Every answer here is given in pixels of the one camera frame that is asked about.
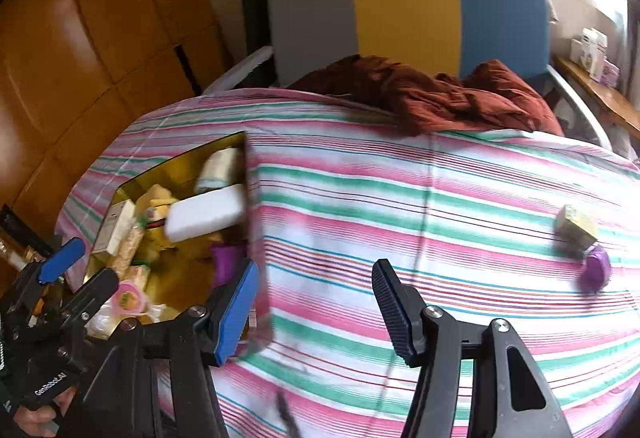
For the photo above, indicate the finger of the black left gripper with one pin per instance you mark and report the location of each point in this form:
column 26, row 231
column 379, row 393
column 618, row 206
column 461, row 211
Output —
column 93, row 294

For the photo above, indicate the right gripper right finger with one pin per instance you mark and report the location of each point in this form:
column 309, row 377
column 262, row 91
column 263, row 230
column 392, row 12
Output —
column 412, row 333

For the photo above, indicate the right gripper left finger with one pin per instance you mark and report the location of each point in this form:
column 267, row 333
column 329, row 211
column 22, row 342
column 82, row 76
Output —
column 227, row 312

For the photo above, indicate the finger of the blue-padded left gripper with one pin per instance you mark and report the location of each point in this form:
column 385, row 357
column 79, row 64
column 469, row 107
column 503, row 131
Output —
column 56, row 265

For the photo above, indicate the purple snack packet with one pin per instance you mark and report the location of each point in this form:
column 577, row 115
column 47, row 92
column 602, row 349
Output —
column 596, row 269
column 226, row 258

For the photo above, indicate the cracker packet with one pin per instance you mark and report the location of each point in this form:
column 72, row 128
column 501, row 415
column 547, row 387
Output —
column 138, row 275
column 128, row 246

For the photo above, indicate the white foam block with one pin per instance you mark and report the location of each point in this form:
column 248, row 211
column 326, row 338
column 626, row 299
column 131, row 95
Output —
column 206, row 213

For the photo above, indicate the yellow patterned sock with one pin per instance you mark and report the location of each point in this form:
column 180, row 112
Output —
column 153, row 208

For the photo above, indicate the white blue towel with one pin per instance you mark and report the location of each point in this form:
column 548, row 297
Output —
column 222, row 169

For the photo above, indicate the green tea box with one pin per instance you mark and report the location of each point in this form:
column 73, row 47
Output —
column 576, row 226

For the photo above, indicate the person left hand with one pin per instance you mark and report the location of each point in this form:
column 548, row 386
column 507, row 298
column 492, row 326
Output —
column 40, row 422

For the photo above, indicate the white plastic wrapped wad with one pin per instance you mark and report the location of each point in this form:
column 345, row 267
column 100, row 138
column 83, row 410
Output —
column 105, row 321

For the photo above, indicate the pink round container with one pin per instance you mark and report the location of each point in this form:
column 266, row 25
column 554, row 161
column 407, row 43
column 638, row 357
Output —
column 129, row 300

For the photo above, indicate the glass jar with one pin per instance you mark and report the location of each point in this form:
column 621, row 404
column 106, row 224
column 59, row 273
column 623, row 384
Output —
column 20, row 247

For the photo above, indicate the white medicine box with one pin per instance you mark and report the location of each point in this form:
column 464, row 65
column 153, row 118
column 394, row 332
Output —
column 116, row 224

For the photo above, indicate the gold metal tin tray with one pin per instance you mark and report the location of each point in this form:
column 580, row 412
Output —
column 184, row 274

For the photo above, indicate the striped pink green bedsheet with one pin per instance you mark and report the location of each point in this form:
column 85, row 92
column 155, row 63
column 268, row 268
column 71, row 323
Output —
column 468, row 219

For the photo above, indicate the dark red crumpled garment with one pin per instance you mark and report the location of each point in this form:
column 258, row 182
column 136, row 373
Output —
column 491, row 97

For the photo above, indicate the wooden wardrobe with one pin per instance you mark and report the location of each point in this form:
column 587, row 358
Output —
column 76, row 73

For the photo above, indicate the wooden side shelf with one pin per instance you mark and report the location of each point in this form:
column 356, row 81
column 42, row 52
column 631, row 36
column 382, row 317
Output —
column 613, row 105

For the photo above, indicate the grey yellow blue headboard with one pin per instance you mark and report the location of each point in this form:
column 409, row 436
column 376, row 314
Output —
column 434, row 36

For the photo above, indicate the white boxes on shelf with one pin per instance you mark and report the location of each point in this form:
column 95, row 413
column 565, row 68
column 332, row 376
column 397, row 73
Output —
column 589, row 53

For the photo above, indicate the white bed rail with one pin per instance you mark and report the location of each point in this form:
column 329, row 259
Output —
column 239, row 72

